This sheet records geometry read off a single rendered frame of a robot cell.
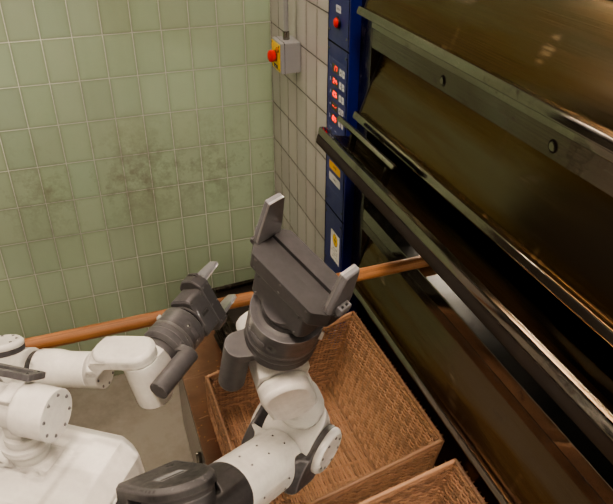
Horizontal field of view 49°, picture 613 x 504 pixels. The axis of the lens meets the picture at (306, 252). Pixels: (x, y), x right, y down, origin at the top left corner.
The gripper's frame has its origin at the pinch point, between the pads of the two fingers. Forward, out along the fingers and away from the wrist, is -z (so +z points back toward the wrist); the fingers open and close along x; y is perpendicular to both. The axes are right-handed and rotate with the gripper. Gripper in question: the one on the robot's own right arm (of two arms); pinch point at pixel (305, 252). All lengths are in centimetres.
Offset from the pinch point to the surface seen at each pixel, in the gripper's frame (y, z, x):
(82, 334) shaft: -4, 75, 44
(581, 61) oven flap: 58, 1, 2
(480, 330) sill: 58, 63, -10
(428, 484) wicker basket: 41, 96, -25
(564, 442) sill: 43, 52, -35
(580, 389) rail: 29.6, 22.2, -29.2
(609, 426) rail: 26.4, 20.1, -34.3
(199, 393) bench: 29, 146, 42
